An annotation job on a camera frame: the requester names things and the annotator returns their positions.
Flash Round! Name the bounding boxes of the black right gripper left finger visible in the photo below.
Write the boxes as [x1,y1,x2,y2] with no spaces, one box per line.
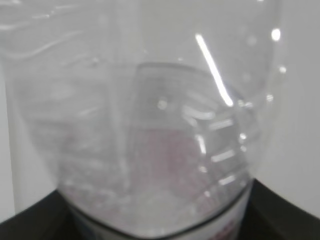
[0,190,80,240]

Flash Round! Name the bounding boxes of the clear plastic water bottle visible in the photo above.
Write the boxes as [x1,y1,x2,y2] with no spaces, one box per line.
[0,0,283,240]

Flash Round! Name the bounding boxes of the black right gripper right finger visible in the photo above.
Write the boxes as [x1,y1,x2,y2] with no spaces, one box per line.
[238,180,320,240]

